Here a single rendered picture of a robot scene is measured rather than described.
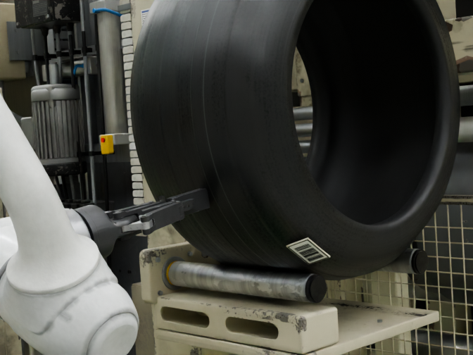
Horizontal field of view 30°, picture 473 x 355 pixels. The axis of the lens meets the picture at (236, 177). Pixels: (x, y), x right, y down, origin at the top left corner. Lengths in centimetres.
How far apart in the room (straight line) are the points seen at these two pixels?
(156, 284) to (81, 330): 67
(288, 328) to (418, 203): 33
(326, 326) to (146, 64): 50
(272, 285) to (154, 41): 43
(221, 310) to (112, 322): 55
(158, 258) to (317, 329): 35
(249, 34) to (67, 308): 52
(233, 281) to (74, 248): 56
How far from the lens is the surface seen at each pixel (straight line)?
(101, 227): 118
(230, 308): 146
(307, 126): 196
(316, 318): 138
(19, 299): 98
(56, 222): 94
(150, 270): 159
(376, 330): 151
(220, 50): 128
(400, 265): 160
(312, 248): 134
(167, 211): 123
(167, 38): 138
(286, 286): 139
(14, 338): 185
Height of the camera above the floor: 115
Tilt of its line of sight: 3 degrees down
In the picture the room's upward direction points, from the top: 4 degrees counter-clockwise
